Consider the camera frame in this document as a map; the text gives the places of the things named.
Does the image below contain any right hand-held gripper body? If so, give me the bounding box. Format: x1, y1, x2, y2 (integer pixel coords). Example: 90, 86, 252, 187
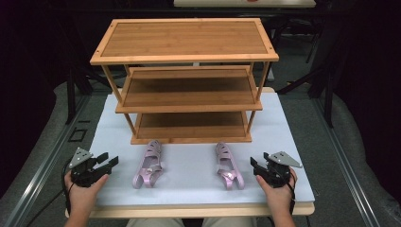
263, 150, 304, 189

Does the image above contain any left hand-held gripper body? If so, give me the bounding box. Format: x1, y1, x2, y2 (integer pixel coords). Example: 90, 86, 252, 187
67, 147, 113, 188

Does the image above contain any pink strappy sandal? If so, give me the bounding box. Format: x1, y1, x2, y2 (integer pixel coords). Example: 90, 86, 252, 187
131, 139, 166, 190
215, 141, 246, 191

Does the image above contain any three-tier wooden shoe rack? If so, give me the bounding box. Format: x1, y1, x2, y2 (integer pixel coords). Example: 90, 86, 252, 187
89, 17, 280, 146

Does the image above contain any person's left hand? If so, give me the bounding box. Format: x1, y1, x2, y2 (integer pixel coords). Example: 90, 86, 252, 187
63, 172, 110, 218

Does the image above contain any person's right hand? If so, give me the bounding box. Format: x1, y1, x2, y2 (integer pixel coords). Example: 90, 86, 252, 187
255, 168, 298, 216

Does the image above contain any person's right leg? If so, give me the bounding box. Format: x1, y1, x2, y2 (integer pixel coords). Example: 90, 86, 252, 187
201, 217, 258, 227

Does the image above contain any person's leg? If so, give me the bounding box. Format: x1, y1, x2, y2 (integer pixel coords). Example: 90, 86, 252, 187
126, 218, 185, 227
201, 217, 258, 227

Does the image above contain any white foam mat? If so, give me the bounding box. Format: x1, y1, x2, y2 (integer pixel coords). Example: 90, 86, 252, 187
89, 92, 316, 208

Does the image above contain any black metal stand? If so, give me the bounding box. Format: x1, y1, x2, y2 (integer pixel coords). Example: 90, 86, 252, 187
63, 67, 78, 126
276, 61, 336, 129

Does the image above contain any person's left leg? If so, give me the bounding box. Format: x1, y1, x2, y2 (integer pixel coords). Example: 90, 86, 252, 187
126, 218, 185, 227

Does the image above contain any light wooden table board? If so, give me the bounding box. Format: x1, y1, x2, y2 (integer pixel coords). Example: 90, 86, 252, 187
64, 87, 316, 219

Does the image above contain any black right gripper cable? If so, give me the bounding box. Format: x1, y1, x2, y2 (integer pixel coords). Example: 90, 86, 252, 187
287, 171, 298, 216

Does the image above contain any metal floor rail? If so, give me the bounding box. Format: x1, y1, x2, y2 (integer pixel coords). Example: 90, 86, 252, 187
3, 94, 93, 227
311, 96, 383, 227

